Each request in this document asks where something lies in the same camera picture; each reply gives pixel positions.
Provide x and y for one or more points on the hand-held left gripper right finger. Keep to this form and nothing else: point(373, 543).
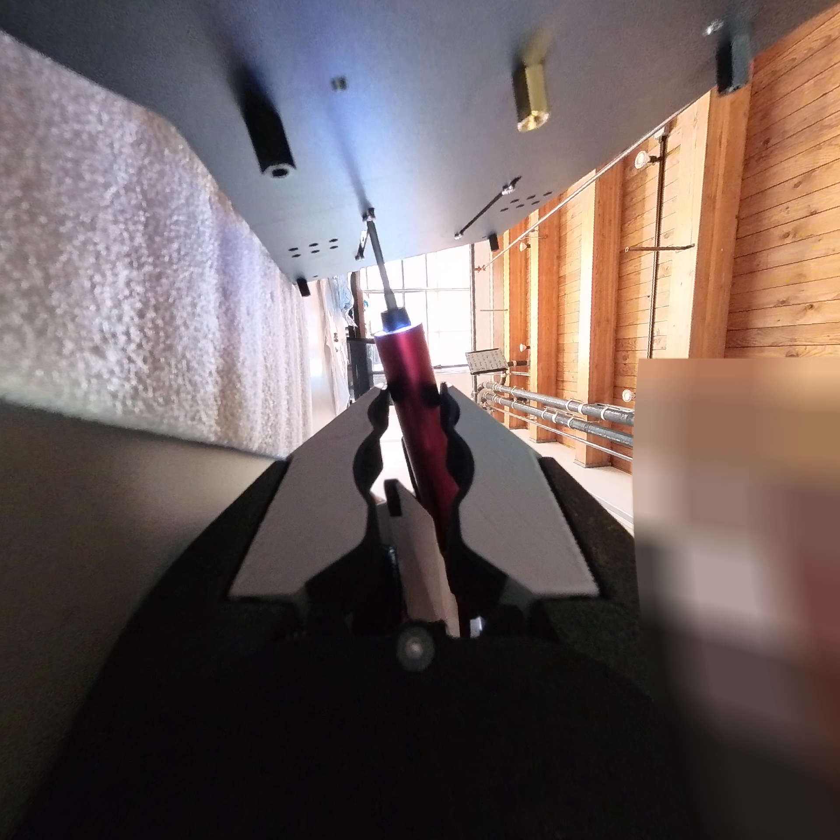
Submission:
point(525, 512)

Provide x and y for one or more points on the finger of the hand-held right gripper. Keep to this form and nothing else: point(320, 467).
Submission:
point(420, 564)

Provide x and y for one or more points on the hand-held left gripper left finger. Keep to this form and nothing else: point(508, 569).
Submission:
point(308, 499)

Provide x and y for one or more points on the red electric screwdriver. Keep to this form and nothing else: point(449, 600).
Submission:
point(410, 380)

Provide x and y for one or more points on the dark grey metal panel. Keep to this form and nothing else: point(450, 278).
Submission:
point(407, 118)

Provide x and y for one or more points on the galvanized metal pipe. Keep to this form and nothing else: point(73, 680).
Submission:
point(577, 423)
point(577, 405)

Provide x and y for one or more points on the black perforated stand plate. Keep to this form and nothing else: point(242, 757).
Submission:
point(485, 361)

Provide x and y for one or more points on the window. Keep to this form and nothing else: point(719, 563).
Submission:
point(446, 315)

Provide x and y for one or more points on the thin black rod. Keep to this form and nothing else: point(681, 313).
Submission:
point(487, 208)
point(362, 239)

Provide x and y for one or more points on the black threaded rod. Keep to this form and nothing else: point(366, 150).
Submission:
point(655, 262)

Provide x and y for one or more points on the white foam block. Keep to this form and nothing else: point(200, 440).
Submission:
point(118, 275)

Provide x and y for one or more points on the long thin metal rod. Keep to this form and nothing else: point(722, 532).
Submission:
point(577, 191)

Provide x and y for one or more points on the long black standoff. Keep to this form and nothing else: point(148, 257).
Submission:
point(269, 131)

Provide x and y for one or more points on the brass hex standoff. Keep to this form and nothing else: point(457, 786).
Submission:
point(533, 92)

